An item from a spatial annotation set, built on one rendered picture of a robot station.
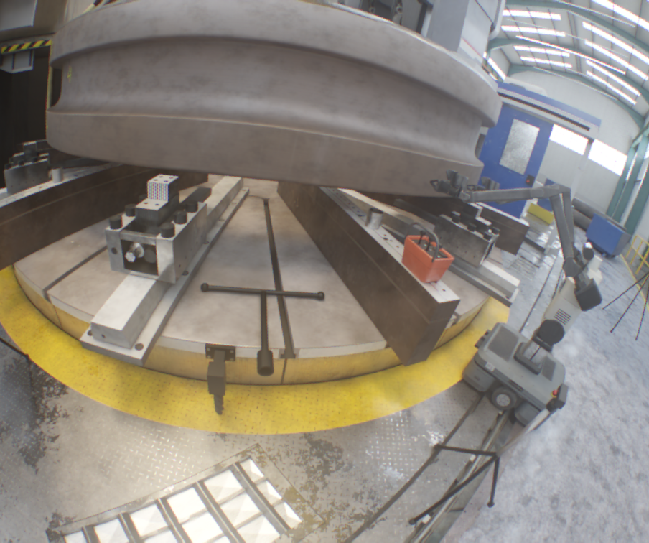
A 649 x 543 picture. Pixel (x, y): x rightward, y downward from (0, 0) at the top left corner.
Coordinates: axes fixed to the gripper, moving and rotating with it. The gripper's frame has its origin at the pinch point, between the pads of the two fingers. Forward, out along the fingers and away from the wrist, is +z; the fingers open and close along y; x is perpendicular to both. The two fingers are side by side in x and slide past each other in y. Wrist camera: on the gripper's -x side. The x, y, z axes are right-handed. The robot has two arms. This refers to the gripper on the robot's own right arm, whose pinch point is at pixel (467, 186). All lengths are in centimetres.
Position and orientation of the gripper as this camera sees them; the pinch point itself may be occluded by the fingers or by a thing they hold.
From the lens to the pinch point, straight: 213.2
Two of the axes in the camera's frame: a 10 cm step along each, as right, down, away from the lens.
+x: -1.6, 8.6, 4.9
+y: -7.5, 2.2, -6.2
